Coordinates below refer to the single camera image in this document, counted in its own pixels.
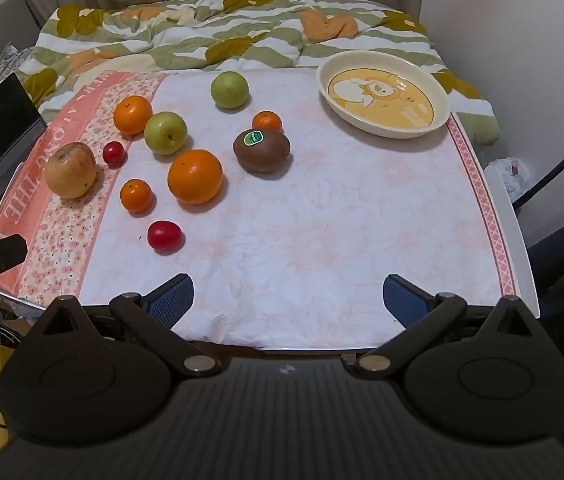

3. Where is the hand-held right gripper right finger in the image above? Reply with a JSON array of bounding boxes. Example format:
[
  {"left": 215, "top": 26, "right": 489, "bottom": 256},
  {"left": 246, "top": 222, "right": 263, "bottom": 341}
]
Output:
[{"left": 352, "top": 274, "right": 536, "bottom": 378}]

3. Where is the small orange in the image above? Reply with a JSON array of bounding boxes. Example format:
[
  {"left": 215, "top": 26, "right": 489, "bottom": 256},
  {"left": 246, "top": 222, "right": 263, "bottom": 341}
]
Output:
[
  {"left": 252, "top": 110, "right": 283, "bottom": 134},
  {"left": 120, "top": 178, "right": 155, "bottom": 213}
]

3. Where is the brown kiwi with green sticker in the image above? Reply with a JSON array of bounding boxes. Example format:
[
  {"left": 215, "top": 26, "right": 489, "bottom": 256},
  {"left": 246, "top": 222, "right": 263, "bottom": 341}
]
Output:
[{"left": 233, "top": 128, "right": 292, "bottom": 174}]

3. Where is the large orange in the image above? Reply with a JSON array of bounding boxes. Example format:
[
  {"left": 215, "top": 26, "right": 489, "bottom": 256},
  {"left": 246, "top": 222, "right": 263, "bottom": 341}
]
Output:
[{"left": 167, "top": 149, "right": 225, "bottom": 205}]

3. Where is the cream plate with cartoon print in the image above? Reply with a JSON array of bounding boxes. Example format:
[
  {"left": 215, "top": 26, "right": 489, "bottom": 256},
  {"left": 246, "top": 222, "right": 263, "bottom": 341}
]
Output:
[{"left": 316, "top": 50, "right": 450, "bottom": 139}]

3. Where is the green apple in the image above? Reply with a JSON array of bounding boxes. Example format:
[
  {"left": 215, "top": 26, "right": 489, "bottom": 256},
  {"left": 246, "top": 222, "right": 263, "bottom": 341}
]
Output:
[
  {"left": 143, "top": 111, "right": 189, "bottom": 155},
  {"left": 210, "top": 71, "right": 251, "bottom": 110}
]

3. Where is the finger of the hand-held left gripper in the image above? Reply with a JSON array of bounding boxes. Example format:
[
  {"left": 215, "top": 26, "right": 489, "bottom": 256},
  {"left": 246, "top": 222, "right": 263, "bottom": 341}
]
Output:
[{"left": 0, "top": 234, "right": 28, "bottom": 279}]

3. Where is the red cherry tomato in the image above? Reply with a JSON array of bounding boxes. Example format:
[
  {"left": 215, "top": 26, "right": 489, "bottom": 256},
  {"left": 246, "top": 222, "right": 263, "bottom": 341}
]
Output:
[
  {"left": 102, "top": 141, "right": 127, "bottom": 166},
  {"left": 147, "top": 220, "right": 183, "bottom": 252}
]

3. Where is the white plastic bag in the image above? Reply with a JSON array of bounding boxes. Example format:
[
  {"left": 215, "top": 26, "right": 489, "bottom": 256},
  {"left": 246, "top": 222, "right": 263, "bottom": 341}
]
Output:
[{"left": 486, "top": 156, "right": 532, "bottom": 206}]

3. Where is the black cable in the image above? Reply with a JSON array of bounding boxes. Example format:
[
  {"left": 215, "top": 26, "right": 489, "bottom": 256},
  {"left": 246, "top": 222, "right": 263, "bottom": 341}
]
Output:
[{"left": 512, "top": 119, "right": 564, "bottom": 207}]

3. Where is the medium orange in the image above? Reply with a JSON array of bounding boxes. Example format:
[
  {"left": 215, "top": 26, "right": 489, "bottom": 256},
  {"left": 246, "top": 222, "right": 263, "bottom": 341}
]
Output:
[{"left": 113, "top": 95, "right": 154, "bottom": 137}]

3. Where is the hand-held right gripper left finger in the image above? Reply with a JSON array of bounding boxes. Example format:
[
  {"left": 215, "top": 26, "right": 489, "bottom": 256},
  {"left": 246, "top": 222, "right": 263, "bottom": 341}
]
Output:
[{"left": 37, "top": 274, "right": 223, "bottom": 377}]

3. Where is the green and white floral blanket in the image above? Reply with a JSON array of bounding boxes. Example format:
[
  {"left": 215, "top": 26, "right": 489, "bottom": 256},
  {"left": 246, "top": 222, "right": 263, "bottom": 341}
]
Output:
[{"left": 0, "top": 0, "right": 503, "bottom": 223}]

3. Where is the white and pink tablecloth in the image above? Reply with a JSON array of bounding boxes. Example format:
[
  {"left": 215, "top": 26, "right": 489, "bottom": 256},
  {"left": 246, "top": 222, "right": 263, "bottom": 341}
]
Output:
[{"left": 0, "top": 67, "right": 520, "bottom": 351}]

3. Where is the yellow-red apple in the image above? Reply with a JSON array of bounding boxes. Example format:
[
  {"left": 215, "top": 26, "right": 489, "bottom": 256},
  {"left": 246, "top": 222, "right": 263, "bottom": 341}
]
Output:
[{"left": 44, "top": 142, "right": 98, "bottom": 200}]

